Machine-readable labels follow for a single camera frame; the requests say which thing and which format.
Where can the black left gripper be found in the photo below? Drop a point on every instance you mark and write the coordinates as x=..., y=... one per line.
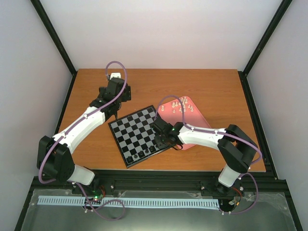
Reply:
x=127, y=96

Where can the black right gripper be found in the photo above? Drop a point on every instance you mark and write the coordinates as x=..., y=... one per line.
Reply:
x=160, y=145

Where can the black rook chess piece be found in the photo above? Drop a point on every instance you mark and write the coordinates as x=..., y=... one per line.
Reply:
x=130, y=159

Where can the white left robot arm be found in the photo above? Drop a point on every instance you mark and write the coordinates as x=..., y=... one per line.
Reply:
x=55, y=153

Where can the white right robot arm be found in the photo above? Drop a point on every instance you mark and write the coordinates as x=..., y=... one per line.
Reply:
x=237, y=149

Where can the black and grey chessboard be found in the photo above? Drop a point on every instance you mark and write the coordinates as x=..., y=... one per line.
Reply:
x=132, y=134

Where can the pink plastic tray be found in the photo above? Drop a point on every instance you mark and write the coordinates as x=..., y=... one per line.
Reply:
x=194, y=118

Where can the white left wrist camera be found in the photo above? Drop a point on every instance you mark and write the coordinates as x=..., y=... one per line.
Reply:
x=115, y=75

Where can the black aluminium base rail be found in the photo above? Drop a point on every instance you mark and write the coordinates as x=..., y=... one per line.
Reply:
x=189, y=181

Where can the light blue slotted cable duct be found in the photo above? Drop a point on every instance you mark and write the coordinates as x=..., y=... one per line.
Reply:
x=130, y=202

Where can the black left frame post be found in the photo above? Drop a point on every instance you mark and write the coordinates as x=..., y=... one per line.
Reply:
x=53, y=35

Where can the black frame post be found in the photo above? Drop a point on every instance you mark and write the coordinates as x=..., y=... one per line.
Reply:
x=53, y=35
x=277, y=17

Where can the black right frame post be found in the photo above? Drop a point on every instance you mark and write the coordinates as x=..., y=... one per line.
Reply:
x=277, y=17

